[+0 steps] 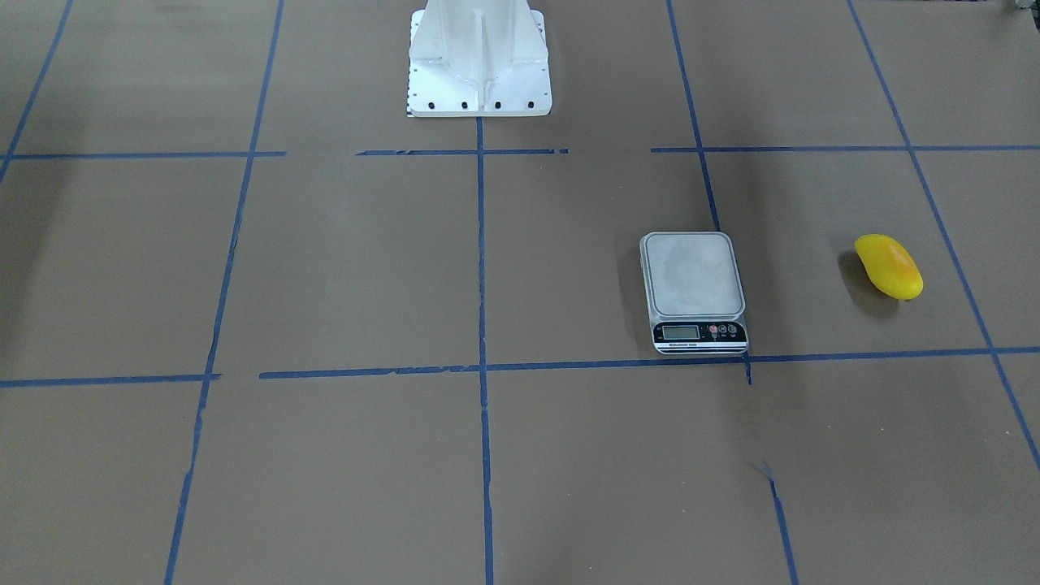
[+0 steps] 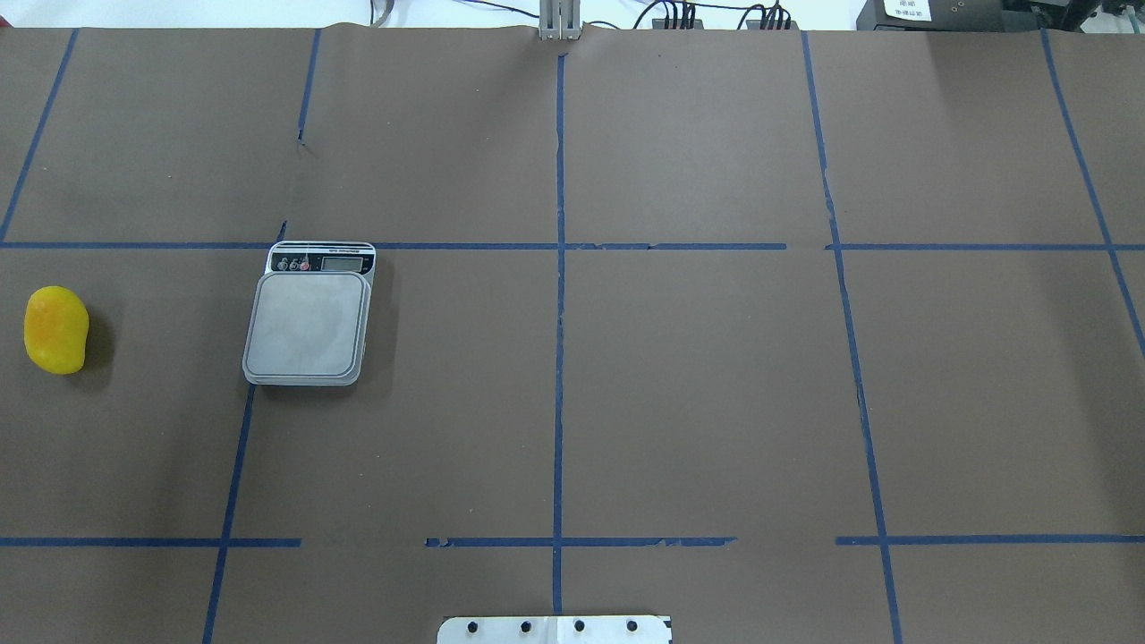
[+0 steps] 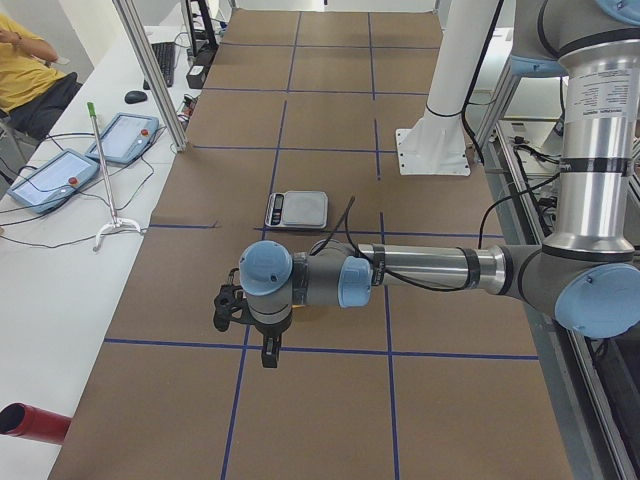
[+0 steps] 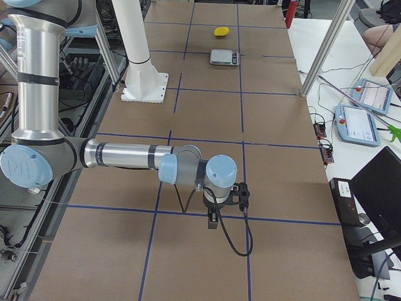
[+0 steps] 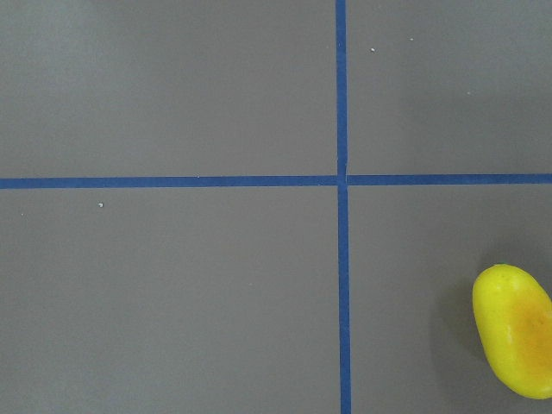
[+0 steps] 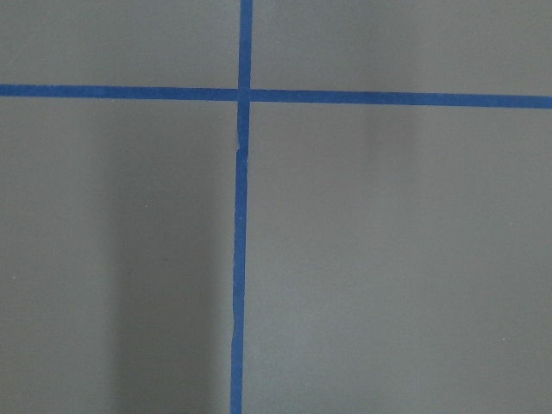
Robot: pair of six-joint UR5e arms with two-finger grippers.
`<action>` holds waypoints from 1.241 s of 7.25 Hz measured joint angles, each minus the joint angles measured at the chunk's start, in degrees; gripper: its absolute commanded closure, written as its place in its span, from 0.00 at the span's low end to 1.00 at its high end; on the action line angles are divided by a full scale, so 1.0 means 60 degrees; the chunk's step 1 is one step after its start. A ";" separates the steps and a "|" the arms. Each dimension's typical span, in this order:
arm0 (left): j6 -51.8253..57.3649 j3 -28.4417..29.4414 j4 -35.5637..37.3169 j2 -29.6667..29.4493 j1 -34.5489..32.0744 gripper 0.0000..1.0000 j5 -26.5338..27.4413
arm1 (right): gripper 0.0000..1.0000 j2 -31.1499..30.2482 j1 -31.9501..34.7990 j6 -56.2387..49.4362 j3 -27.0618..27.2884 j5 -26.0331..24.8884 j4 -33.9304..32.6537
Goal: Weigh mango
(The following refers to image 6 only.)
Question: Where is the vertical blue tape line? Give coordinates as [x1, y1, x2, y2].
[229, 0, 254, 414]

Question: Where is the horizontal blue tape line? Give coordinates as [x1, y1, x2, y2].
[1, 84, 551, 110]

